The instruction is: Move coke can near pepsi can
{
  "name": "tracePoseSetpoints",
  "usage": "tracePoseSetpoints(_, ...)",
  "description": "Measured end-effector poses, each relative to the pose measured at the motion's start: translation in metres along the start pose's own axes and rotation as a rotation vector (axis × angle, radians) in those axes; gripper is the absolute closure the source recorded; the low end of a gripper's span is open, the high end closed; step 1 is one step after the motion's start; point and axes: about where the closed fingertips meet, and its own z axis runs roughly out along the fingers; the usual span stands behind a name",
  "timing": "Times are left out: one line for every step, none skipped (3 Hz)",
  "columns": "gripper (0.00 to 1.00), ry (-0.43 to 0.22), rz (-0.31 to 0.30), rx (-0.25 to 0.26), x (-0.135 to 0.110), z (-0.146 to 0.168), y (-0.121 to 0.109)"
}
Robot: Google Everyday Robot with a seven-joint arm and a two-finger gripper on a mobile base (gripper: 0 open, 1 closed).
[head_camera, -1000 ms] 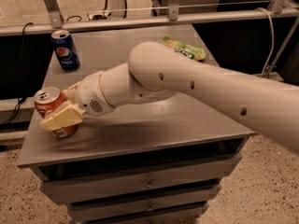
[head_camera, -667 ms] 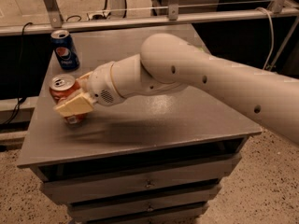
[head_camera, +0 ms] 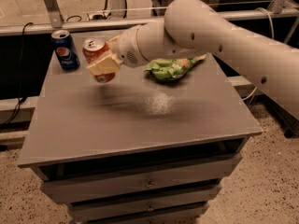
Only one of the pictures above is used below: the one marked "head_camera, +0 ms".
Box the green chip bag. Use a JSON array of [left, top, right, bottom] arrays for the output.
[[144, 55, 206, 81]]

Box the top grey drawer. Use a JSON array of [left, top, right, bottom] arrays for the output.
[[42, 153, 242, 203]]

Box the blue pepsi can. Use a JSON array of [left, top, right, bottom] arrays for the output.
[[51, 30, 80, 71]]

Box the white cable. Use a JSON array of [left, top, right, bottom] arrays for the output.
[[241, 7, 275, 102]]

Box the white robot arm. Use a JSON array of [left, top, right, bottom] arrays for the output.
[[88, 0, 299, 119]]

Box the black cable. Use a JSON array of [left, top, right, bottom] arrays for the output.
[[0, 21, 35, 129]]

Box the metal railing bar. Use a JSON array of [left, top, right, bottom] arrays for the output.
[[0, 7, 299, 37]]

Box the red coke can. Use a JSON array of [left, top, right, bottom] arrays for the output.
[[82, 37, 115, 83]]

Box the grey drawer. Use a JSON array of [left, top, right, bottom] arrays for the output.
[[71, 184, 221, 221], [84, 202, 209, 224], [42, 153, 242, 203]]

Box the grey drawer cabinet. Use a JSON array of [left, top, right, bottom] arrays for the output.
[[18, 56, 261, 212]]

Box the middle grey drawer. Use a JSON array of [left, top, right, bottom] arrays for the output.
[[71, 184, 221, 221]]

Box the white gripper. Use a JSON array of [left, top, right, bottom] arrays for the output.
[[87, 25, 148, 75]]

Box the bottom grey drawer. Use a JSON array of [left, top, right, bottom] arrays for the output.
[[84, 202, 209, 224]]

